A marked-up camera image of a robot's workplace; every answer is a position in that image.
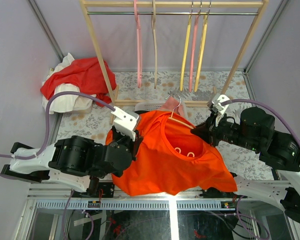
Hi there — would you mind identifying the red cloth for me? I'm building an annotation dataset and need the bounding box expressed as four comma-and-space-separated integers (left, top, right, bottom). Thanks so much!
40, 57, 112, 104

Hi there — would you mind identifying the yellow hanger right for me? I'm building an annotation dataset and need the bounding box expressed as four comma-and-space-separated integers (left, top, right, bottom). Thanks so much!
194, 0, 212, 92

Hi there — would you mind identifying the pink hanger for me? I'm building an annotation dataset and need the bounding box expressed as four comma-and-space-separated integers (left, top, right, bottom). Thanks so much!
188, 1, 202, 93
133, 0, 143, 88

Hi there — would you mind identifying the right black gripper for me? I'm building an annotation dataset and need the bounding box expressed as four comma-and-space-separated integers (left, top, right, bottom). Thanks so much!
190, 108, 260, 151

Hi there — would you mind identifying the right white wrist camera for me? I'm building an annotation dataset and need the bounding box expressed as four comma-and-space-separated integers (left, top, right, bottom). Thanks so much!
207, 93, 230, 127

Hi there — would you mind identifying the white laundry basket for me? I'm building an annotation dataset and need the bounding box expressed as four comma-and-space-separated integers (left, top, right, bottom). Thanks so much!
134, 100, 188, 119

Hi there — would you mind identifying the yellow hanger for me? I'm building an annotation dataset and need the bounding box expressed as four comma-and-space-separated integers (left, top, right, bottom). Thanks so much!
179, 3, 194, 91
194, 0, 212, 92

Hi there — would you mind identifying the white cloth pile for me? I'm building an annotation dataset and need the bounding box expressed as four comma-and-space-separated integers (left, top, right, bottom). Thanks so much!
42, 53, 93, 115

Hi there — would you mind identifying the orange t shirt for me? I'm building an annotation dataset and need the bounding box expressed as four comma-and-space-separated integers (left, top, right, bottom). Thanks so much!
111, 110, 237, 196

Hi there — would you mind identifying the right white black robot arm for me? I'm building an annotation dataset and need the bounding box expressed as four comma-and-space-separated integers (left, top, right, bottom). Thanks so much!
190, 106, 300, 223

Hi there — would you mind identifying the aluminium rail frame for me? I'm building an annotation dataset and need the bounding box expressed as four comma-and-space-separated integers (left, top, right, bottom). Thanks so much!
13, 175, 293, 240

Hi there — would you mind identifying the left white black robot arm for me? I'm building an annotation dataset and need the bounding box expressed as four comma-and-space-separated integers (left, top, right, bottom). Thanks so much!
1, 127, 143, 198

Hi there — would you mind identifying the pink hanger right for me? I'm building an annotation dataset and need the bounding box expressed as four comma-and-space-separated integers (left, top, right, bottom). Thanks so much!
188, 1, 202, 93

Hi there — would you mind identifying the orange wavy hanger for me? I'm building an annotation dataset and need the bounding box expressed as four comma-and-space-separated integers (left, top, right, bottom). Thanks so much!
165, 93, 195, 158

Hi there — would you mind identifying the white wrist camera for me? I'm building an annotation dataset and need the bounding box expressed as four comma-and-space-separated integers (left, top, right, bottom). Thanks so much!
207, 93, 230, 127
111, 106, 141, 142

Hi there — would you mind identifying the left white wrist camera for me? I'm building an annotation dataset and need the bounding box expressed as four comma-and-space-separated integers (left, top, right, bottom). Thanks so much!
111, 106, 141, 142

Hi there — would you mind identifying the beige wooden hanger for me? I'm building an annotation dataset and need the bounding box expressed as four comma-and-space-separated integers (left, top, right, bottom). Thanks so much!
151, 0, 158, 89

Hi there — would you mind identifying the wooden clothes rack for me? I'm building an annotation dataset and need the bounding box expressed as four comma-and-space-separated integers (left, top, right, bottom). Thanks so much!
78, 0, 270, 126

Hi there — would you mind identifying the yellow hanger left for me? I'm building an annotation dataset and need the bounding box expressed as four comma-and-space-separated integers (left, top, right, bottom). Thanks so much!
179, 3, 194, 91

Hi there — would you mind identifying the pink garment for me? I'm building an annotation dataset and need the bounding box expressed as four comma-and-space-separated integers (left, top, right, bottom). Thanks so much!
159, 97, 186, 117

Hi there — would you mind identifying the pink hanger left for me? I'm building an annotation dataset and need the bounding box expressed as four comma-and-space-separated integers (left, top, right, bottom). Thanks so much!
133, 0, 143, 88

